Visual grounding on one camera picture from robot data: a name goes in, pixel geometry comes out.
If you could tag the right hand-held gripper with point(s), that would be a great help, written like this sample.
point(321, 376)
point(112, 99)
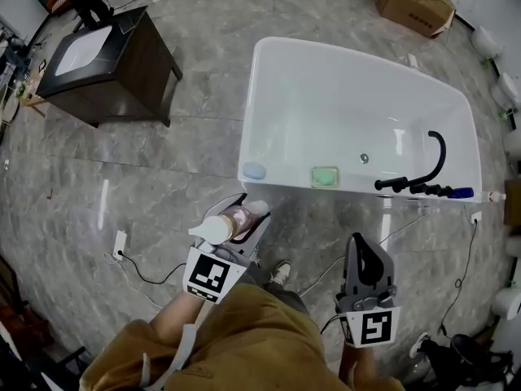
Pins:
point(374, 324)

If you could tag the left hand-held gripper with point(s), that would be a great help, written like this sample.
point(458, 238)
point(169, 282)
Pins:
point(211, 277)

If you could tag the white bathtub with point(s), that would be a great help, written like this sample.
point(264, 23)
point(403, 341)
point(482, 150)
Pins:
point(325, 96)

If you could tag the person's right forearm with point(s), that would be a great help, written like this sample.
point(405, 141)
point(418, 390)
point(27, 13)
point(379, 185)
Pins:
point(358, 361)

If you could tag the person's left forearm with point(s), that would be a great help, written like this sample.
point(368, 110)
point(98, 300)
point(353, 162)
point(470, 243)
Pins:
point(179, 312)

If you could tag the black bathtub faucet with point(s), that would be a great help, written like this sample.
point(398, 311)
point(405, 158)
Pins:
point(440, 153)

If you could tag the person's right shoe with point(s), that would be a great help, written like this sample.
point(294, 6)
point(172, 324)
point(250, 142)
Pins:
point(280, 273)

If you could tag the green soap dish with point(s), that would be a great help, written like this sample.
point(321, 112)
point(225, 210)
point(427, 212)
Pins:
point(312, 177)

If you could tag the person's grey trousers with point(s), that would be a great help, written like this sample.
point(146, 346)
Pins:
point(285, 295)

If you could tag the green soap bar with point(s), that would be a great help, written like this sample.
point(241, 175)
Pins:
point(325, 177)

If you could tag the blue bottle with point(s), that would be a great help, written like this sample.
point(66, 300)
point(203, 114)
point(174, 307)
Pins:
point(460, 193)

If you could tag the person's tan shirt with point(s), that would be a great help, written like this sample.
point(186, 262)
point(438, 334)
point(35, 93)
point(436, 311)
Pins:
point(252, 340)

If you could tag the white spray bottle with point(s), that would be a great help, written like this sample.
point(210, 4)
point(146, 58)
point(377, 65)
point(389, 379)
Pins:
point(492, 196)

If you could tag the brown cabinet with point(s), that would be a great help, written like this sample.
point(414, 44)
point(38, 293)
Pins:
point(513, 202)

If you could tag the dark wooden vanity cabinet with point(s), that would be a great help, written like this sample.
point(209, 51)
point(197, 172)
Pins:
point(134, 67)

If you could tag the light wooden table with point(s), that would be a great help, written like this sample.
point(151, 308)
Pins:
point(30, 98)

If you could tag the cardboard box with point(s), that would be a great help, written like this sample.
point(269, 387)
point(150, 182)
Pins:
point(411, 2)

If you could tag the white wall plug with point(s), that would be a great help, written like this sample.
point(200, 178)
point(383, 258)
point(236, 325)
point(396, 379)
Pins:
point(475, 217)

